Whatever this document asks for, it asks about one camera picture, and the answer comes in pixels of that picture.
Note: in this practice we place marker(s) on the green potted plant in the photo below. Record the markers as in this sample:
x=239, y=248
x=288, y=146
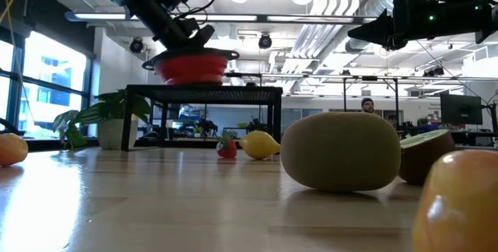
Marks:
x=116, y=131

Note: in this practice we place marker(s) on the green toy kiwi half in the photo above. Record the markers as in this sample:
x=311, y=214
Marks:
x=424, y=158

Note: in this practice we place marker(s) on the black aluminium table frame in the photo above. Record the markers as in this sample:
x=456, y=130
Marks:
x=175, y=143

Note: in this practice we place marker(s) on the small orange toy pear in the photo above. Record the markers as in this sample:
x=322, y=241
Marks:
x=11, y=149
x=459, y=205

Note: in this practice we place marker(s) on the red toy strawberry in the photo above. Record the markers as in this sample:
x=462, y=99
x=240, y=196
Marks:
x=227, y=149

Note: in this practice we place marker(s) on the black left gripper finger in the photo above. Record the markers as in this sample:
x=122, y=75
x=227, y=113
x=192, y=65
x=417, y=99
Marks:
x=177, y=44
x=202, y=36

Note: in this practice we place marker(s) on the long ceiling light bar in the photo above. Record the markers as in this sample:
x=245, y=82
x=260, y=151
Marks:
x=101, y=16

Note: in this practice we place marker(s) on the yellow toy lemon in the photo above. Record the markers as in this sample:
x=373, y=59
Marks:
x=258, y=145

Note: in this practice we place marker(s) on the black background station frame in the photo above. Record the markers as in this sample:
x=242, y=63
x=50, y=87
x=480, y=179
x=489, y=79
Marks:
x=396, y=100

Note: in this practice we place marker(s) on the small background plant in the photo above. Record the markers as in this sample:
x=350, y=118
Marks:
x=206, y=127

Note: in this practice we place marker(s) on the red collapsible colander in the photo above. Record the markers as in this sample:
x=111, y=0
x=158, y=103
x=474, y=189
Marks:
x=190, y=71

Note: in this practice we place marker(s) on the black perforated metal shelf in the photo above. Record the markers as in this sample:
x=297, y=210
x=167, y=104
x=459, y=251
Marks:
x=202, y=93

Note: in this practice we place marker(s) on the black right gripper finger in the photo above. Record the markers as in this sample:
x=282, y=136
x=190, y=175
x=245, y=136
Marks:
x=377, y=30

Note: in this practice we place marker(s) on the black ceiling spotlight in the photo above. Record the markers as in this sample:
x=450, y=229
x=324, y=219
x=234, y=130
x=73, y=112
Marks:
x=265, y=41
x=136, y=46

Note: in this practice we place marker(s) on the person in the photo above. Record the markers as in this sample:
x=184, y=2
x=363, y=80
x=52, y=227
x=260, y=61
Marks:
x=367, y=106

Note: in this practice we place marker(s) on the brown whole toy kiwi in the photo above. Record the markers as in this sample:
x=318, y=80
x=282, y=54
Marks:
x=340, y=151

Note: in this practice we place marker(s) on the black computer monitor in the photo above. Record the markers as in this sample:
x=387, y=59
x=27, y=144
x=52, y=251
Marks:
x=461, y=109

